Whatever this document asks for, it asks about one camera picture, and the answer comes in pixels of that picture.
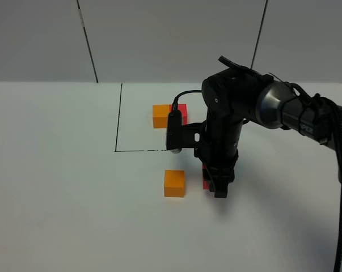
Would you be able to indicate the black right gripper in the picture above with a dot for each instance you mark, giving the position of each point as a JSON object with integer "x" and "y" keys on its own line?
{"x": 222, "y": 135}

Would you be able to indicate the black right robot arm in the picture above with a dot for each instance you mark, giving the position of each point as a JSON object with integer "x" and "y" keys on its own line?
{"x": 238, "y": 95}

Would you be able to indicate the red template cube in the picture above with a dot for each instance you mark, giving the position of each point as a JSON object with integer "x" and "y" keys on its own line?
{"x": 183, "y": 113}

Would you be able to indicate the orange template cube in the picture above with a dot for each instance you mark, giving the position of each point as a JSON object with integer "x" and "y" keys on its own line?
{"x": 160, "y": 115}

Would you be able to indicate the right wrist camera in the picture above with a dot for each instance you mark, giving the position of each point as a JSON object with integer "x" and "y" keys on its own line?
{"x": 179, "y": 136}

